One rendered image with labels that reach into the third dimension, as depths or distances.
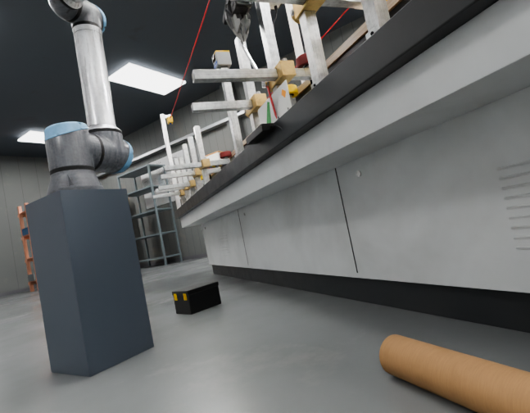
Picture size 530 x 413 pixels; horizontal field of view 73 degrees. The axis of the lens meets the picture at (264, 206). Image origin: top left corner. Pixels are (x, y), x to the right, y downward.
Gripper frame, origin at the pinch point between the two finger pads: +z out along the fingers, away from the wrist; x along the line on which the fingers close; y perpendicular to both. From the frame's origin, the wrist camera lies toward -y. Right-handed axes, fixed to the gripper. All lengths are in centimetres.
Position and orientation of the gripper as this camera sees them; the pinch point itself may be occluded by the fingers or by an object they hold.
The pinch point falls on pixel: (242, 39)
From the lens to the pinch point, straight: 140.0
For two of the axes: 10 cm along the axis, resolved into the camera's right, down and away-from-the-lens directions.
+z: 2.0, 9.8, -0.7
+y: 3.6, -1.4, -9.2
